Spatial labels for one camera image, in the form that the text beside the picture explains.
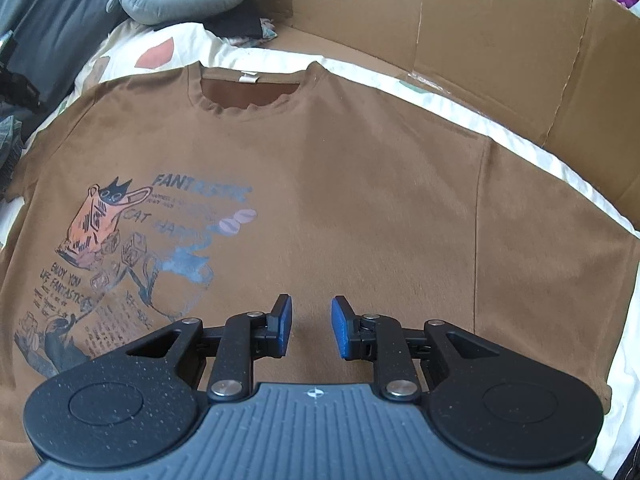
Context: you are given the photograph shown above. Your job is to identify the flattened cardboard sheet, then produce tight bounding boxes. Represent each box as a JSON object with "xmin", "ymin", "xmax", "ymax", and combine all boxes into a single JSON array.
[{"xmin": 250, "ymin": 0, "xmax": 640, "ymax": 226}]

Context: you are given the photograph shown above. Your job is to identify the dark grey pillow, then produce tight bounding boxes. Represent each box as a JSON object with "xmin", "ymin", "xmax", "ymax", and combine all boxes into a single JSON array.
[{"xmin": 0, "ymin": 0, "xmax": 126, "ymax": 111}]

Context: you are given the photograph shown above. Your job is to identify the brown printed t-shirt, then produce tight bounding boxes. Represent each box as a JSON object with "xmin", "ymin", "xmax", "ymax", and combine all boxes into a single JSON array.
[{"xmin": 0, "ymin": 60, "xmax": 640, "ymax": 413}]

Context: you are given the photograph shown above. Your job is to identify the cream bear print blanket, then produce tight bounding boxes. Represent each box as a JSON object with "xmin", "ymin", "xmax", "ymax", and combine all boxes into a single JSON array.
[{"xmin": 0, "ymin": 20, "xmax": 640, "ymax": 480}]

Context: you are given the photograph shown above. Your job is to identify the black cloth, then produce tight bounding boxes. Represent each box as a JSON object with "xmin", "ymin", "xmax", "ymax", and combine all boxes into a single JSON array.
[{"xmin": 207, "ymin": 0, "xmax": 278, "ymax": 48}]

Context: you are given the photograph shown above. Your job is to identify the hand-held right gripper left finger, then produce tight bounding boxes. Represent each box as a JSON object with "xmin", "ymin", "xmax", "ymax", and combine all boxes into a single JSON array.
[{"xmin": 124, "ymin": 294, "xmax": 294, "ymax": 402}]

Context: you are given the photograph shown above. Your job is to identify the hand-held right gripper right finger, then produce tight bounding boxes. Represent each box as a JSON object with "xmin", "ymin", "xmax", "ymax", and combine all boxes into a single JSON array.
[{"xmin": 330, "ymin": 296, "xmax": 502, "ymax": 402}]

